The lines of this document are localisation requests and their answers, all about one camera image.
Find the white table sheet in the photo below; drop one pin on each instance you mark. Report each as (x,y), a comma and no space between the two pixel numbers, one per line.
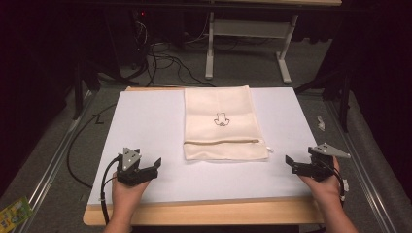
(155,129)

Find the crumpled clear plastic scrap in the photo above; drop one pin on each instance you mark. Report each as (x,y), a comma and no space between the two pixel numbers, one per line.
(321,123)

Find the cream cloth zipper bag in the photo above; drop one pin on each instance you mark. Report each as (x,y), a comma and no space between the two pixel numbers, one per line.
(220,123)

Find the white desk frame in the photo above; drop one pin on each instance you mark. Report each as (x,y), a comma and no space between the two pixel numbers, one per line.
(249,29)

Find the person's right hand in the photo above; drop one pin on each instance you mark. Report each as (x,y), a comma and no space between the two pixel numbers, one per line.
(325,187)

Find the green printed packet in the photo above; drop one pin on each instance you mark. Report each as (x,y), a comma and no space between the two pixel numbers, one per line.
(13,215)

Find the person's left hand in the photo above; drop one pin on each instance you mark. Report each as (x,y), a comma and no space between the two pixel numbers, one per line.
(127,192)

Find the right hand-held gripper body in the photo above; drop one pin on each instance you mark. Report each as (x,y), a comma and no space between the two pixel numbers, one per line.
(319,163)

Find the wooden table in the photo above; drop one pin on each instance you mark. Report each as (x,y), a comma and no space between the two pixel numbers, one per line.
(207,213)

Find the black metal stand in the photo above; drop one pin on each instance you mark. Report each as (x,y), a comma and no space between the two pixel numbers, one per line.
(336,90)
(82,84)

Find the metal floor rail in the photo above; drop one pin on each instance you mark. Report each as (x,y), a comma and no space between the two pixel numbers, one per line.
(55,161)
(359,161)

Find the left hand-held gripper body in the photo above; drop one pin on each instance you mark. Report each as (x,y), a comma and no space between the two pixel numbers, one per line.
(136,176)

